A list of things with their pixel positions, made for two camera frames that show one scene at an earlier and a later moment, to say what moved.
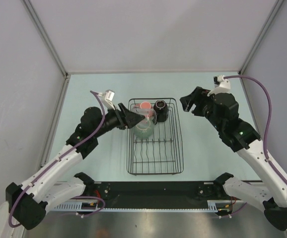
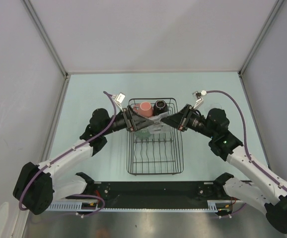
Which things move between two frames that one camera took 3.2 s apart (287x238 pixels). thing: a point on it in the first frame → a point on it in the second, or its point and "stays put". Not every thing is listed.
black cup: [161, 107] stays put
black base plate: [156, 194] stays put
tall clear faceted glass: [150, 115] → [158, 127]
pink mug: [147, 107] stays put
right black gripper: [200, 97] → [179, 120]
